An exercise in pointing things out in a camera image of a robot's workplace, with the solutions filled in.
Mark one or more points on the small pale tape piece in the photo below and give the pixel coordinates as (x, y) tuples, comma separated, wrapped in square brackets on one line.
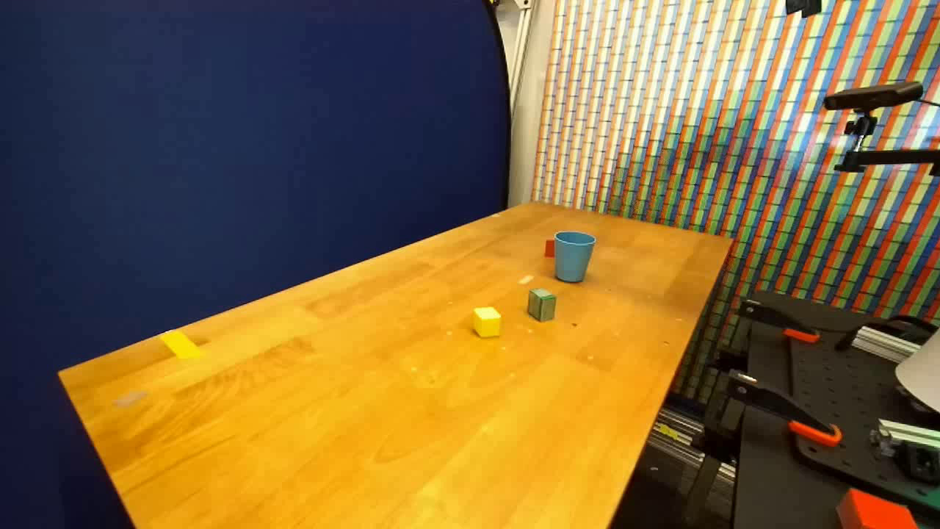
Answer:
[(527, 281)]

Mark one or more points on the aluminium extrusion bar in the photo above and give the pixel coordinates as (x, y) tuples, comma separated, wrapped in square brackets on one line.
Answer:
[(909, 436)]

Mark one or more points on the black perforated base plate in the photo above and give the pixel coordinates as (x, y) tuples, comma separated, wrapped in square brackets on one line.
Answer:
[(832, 411)]

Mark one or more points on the light blue cup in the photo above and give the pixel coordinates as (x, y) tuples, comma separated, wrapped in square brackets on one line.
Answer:
[(574, 256)]

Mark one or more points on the yellow block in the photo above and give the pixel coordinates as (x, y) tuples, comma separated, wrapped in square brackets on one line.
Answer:
[(486, 320)]

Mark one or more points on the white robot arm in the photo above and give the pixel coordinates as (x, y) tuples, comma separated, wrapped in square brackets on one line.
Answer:
[(925, 372)]

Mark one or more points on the dark blue backdrop panel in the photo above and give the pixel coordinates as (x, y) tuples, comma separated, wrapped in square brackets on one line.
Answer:
[(236, 164)]

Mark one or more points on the black camera on mount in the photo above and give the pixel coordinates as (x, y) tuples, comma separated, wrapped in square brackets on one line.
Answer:
[(872, 97)]

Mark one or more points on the red block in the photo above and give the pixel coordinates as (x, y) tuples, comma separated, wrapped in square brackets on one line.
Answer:
[(552, 248)]

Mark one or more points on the green block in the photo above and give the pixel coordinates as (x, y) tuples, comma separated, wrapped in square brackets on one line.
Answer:
[(543, 303)]

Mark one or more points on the yellow tape piece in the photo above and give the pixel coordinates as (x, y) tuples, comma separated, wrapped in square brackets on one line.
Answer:
[(182, 345)]

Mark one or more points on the orange red box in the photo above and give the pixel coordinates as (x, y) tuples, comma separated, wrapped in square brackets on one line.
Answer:
[(875, 513)]

